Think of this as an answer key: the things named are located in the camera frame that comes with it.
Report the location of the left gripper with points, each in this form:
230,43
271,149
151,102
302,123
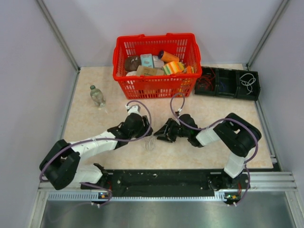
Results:
145,128

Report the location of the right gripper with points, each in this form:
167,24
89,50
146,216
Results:
166,134

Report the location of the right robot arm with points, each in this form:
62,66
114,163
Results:
237,134

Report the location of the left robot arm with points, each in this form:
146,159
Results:
64,163

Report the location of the clear plastic bottle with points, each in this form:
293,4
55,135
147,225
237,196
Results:
97,96

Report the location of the brown cardboard box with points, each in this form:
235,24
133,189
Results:
147,71

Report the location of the striped yellow green sponge pack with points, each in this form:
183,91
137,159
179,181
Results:
173,68

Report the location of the brown round bag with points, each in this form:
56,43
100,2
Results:
132,63

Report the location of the black three-compartment bin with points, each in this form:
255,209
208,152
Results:
229,83

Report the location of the white grey small box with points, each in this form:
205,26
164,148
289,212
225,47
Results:
157,63

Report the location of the teal small box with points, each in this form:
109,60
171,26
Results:
147,60

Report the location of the orange cylindrical can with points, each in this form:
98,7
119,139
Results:
167,57

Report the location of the red plastic shopping basket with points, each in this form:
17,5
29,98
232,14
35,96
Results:
182,45

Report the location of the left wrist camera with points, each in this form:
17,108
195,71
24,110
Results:
133,109

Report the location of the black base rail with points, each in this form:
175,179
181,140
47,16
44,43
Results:
165,183

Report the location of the grey slotted cable duct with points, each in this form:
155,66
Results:
100,196

